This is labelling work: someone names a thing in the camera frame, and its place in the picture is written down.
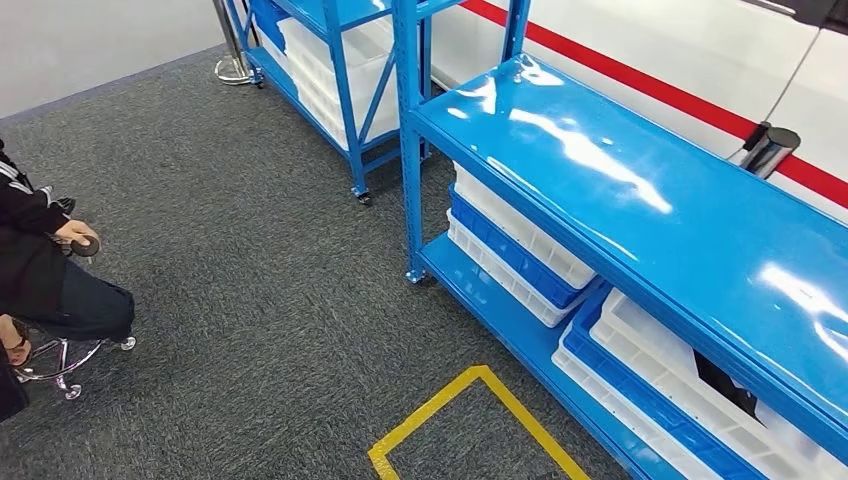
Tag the person's left hand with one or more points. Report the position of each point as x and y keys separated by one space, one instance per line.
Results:
x=73 y=230

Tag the grey handheld controller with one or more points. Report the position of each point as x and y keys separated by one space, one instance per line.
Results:
x=86 y=248

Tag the blue metal shelf rack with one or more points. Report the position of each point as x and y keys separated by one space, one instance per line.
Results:
x=344 y=99
x=596 y=199

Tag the person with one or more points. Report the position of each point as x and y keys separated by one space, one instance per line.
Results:
x=33 y=278

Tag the chrome base office chair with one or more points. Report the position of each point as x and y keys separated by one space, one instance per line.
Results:
x=63 y=351

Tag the large white plastic bin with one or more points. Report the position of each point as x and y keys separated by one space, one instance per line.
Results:
x=371 y=86

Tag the yellow floor tape square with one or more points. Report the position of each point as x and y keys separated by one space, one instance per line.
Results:
x=430 y=404

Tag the red barrier belt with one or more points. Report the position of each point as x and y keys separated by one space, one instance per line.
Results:
x=629 y=76
x=815 y=182

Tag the white car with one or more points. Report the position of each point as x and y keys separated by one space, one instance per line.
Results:
x=696 y=40

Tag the black plastic piece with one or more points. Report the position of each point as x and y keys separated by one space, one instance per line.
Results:
x=722 y=387

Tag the chrome stanchion post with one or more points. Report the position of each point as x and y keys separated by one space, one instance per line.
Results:
x=232 y=66

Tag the black barrier post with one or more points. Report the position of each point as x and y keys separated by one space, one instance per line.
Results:
x=768 y=156

